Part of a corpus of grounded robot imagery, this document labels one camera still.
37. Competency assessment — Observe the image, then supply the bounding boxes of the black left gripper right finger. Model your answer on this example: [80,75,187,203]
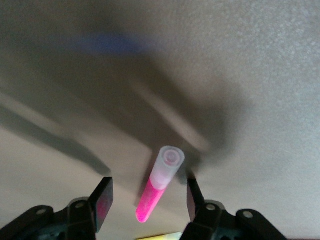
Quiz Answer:
[182,177,233,240]

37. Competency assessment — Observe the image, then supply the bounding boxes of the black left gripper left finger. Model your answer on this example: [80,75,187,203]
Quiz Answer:
[62,177,115,240]

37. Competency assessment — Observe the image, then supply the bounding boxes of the pink marker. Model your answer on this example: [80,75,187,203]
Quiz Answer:
[135,145,186,223]

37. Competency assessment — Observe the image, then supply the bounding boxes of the yellow marker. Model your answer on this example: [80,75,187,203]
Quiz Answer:
[136,231,183,240]

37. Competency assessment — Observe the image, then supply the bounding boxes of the purple marker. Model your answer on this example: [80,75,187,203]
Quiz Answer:
[81,31,151,56]

